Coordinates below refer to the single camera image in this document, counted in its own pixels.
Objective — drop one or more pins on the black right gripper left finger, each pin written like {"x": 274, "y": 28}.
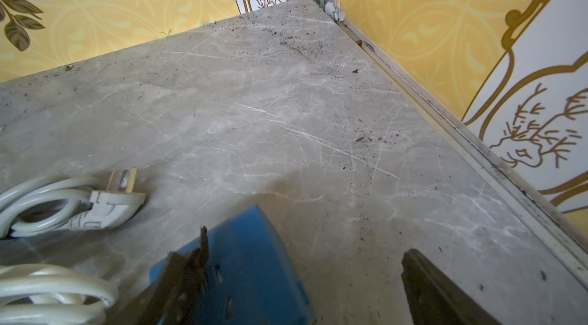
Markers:
{"x": 171, "y": 298}

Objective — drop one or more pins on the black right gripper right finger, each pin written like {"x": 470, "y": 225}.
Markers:
{"x": 433, "y": 298}

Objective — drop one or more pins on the white cable plug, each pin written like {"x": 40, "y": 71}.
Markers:
{"x": 110, "y": 208}

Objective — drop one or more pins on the blue cube socket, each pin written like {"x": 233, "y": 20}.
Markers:
{"x": 250, "y": 277}

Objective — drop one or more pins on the white cable tie clip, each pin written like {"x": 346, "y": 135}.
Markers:
{"x": 334, "y": 12}

